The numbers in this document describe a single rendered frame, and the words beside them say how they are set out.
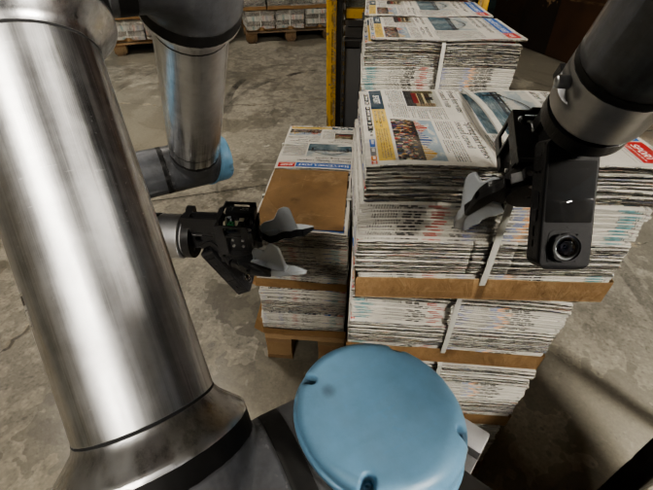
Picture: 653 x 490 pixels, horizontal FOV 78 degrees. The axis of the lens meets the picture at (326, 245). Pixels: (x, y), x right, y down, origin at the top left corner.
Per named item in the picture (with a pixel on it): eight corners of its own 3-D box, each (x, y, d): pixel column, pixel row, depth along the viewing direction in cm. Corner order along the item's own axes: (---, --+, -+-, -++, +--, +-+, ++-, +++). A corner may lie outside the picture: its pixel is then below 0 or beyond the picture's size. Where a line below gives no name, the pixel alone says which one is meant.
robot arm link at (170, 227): (160, 266, 68) (177, 236, 74) (187, 267, 67) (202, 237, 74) (148, 230, 63) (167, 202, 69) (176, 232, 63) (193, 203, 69)
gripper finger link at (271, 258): (294, 260, 58) (244, 239, 62) (296, 288, 62) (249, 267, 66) (306, 247, 60) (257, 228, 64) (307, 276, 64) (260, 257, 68)
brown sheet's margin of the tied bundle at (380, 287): (353, 297, 62) (354, 276, 60) (350, 196, 85) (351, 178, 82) (457, 298, 62) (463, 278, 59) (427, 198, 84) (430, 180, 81)
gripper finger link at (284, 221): (313, 206, 69) (260, 218, 66) (314, 233, 73) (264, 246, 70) (307, 197, 71) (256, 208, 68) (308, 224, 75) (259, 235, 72)
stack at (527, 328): (337, 479, 119) (346, 275, 67) (352, 237, 209) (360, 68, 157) (471, 492, 117) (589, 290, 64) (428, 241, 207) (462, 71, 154)
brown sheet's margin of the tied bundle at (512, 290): (497, 300, 62) (504, 280, 59) (456, 198, 84) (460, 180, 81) (602, 302, 61) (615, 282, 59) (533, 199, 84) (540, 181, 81)
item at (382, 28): (370, 42, 97) (370, 37, 96) (368, 18, 119) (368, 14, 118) (527, 45, 95) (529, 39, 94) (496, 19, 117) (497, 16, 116)
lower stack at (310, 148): (266, 357, 152) (246, 230, 115) (295, 234, 211) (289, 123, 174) (345, 364, 150) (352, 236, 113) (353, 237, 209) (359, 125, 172)
